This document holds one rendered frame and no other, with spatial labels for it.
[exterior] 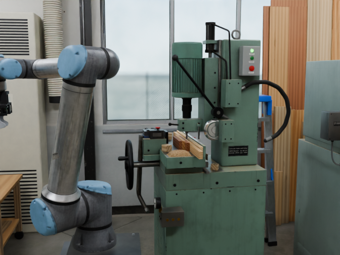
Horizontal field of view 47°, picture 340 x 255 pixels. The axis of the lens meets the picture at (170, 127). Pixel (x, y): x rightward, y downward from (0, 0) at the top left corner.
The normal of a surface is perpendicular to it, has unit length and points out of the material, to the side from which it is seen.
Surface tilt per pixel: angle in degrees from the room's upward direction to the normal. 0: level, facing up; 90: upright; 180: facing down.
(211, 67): 90
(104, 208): 90
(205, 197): 90
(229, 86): 90
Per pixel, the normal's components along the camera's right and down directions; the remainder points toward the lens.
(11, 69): 0.68, 0.18
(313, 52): 0.09, 0.07
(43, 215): -0.69, 0.16
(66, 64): -0.63, -0.04
